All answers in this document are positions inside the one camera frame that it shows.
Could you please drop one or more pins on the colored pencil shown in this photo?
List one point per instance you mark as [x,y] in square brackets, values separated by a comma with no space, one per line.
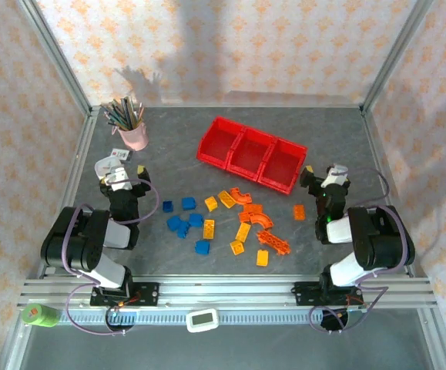
[115,114]
[139,113]
[127,109]
[116,121]

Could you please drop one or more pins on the red plastic bin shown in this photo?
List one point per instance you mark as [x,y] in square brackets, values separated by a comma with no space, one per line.
[282,165]
[250,152]
[218,142]

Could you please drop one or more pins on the orange lego brick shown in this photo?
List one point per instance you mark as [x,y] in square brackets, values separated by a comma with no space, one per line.
[299,212]
[244,216]
[252,209]

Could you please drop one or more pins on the orange curved lego piece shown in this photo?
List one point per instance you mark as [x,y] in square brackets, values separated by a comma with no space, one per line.
[264,220]
[240,195]

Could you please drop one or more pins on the white digital timer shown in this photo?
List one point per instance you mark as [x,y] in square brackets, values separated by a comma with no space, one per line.
[202,320]

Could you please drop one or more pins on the blue lego brick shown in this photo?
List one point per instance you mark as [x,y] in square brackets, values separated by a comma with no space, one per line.
[202,247]
[167,206]
[195,219]
[184,230]
[188,203]
[173,223]

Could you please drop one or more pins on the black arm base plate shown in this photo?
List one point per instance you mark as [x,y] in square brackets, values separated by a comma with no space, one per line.
[149,293]
[303,293]

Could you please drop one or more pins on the yellow square lego brick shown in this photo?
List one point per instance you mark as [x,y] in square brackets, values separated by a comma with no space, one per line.
[210,203]
[237,247]

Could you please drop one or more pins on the aluminium frame post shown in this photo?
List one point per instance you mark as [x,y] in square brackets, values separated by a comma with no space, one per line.
[398,50]
[55,50]

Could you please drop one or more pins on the small printed card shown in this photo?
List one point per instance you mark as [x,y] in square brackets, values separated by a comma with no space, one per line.
[121,154]

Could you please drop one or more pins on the pink pencil cup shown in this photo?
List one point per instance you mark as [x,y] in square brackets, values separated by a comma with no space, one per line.
[134,136]

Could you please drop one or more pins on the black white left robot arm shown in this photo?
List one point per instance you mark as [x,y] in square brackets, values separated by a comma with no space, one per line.
[72,239]

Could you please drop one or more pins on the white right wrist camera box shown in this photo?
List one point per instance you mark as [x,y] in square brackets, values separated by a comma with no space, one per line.
[336,173]

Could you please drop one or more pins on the green tape roll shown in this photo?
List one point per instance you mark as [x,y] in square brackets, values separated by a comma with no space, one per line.
[45,317]

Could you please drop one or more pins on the yellow long lego brick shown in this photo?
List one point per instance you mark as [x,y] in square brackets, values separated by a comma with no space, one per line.
[226,198]
[208,228]
[242,231]

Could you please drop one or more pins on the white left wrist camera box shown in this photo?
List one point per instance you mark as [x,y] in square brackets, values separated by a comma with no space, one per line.
[116,180]

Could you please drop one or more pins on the aluminium mounting rail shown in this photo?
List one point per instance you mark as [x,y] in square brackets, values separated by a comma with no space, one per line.
[226,293]

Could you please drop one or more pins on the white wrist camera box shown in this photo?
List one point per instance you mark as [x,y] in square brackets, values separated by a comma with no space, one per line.
[336,173]
[116,180]

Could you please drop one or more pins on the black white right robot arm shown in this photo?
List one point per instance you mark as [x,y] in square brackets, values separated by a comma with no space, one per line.
[380,239]

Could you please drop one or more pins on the aluminium table side rail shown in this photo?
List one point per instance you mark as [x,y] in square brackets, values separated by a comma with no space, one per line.
[379,154]
[77,165]

